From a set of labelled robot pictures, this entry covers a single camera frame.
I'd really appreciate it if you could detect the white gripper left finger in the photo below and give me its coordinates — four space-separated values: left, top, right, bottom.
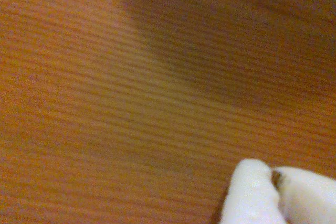
219 158 289 224

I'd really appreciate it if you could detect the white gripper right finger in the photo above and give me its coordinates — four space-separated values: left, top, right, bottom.
275 165 336 224

